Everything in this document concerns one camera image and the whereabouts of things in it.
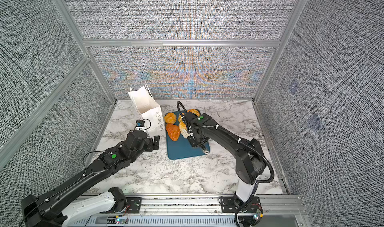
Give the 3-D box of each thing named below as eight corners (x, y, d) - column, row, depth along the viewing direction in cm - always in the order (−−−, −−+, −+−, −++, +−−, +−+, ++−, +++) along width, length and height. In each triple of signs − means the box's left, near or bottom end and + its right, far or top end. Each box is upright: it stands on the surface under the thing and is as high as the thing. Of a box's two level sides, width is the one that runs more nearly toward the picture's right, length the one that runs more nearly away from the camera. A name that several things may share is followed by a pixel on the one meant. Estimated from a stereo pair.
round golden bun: (170, 126, 105) (169, 122, 102) (163, 119, 109) (162, 116, 106) (177, 120, 108) (177, 117, 105) (171, 114, 112) (170, 110, 109)
